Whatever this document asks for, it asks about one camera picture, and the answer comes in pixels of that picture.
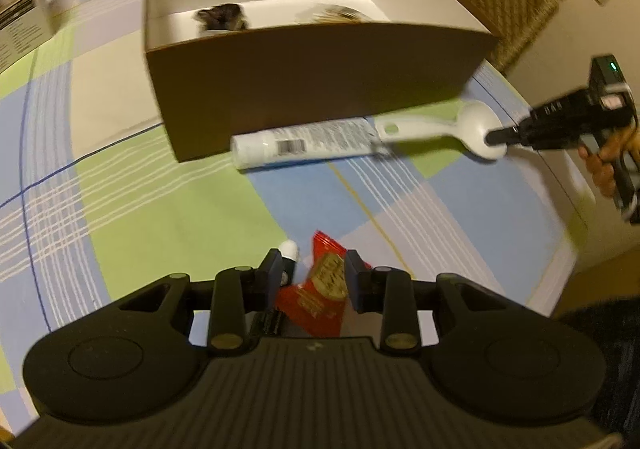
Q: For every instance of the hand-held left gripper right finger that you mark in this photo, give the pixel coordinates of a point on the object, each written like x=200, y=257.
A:
x=353, y=279

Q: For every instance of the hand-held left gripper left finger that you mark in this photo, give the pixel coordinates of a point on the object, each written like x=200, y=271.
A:
x=273, y=271

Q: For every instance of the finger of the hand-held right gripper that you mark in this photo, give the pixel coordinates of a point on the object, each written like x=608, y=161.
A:
x=510, y=136

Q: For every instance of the red snack packet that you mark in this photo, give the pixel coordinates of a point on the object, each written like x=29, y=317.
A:
x=320, y=289

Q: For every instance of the white plastic rice paddle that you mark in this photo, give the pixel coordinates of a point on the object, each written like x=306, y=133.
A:
x=450, y=129

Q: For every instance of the brown cardboard box white inside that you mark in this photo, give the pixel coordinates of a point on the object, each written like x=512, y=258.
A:
x=310, y=74

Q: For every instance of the person's right hand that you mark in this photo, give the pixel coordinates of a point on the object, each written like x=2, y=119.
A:
x=602, y=169

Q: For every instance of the black marker white cap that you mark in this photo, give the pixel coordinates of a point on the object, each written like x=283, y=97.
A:
x=289, y=249

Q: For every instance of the white squeeze tube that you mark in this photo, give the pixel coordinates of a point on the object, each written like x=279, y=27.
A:
x=300, y=146

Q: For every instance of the tan patterned object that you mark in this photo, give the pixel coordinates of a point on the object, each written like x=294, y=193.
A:
x=332, y=14

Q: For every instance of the dark furry item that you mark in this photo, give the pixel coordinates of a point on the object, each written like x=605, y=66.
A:
x=222, y=16

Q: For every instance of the white printed product box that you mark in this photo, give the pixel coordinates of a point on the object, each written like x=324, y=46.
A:
x=20, y=14

